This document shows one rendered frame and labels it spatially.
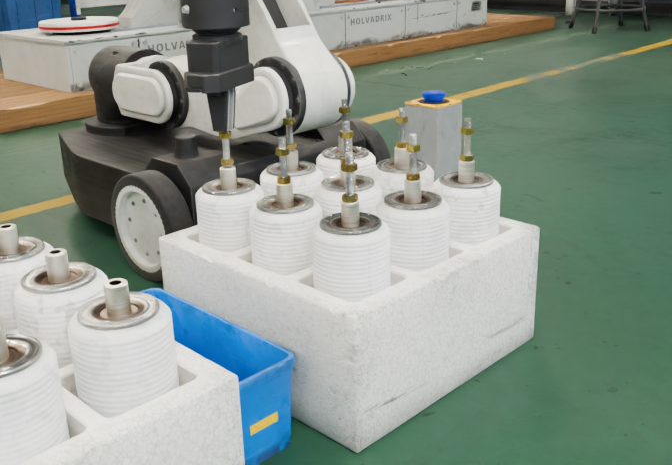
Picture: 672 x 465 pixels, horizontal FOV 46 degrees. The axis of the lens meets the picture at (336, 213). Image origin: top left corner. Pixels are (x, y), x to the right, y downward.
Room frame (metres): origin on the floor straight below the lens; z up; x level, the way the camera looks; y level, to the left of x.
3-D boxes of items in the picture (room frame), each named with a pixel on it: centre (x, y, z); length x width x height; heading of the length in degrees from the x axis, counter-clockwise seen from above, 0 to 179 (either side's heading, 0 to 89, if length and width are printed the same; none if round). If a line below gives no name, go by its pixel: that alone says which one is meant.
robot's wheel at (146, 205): (1.35, 0.33, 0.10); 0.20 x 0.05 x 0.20; 45
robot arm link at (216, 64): (1.07, 0.15, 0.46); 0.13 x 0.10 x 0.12; 156
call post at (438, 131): (1.33, -0.17, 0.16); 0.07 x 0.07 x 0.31; 45
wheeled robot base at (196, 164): (1.71, 0.32, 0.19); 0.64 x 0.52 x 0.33; 45
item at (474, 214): (1.07, -0.18, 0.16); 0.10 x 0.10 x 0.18
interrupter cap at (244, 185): (1.07, 0.15, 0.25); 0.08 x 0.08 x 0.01
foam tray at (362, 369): (1.07, -0.02, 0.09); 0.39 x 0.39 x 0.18; 45
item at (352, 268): (0.90, -0.02, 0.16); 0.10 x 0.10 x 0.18
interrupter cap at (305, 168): (1.15, 0.07, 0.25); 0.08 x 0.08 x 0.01
